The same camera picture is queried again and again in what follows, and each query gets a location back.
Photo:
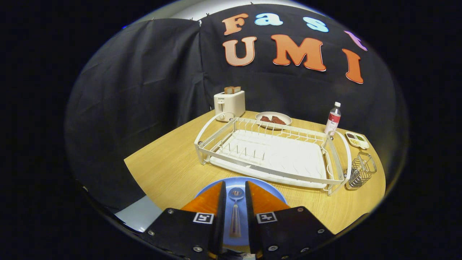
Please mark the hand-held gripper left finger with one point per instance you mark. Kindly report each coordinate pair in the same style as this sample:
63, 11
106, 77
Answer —
184, 231

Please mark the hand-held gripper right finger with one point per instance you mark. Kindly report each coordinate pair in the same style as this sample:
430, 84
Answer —
285, 231

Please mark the metal spoon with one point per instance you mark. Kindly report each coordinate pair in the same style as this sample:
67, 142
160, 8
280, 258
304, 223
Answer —
235, 220

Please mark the blue plate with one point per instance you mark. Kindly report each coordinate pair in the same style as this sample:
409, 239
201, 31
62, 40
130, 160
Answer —
236, 181

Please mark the white dish rack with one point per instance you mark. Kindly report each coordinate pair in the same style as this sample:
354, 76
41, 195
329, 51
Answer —
198, 150

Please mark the white plate with meat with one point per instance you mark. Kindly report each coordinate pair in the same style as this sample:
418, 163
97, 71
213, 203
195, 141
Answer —
288, 119

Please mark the white divided condiment dish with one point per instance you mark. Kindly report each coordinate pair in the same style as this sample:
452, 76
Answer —
357, 141

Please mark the white drip tray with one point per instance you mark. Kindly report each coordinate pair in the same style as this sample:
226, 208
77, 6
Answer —
281, 155

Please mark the brown meat piece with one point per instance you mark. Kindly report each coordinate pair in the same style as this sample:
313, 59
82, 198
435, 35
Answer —
265, 118
278, 120

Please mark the clear plastic water bottle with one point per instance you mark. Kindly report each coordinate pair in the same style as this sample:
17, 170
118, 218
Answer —
332, 121

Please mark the white toaster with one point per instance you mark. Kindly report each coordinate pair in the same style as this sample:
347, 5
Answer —
231, 104

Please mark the toast slice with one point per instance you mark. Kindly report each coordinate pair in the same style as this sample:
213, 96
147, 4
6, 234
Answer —
236, 89
228, 90

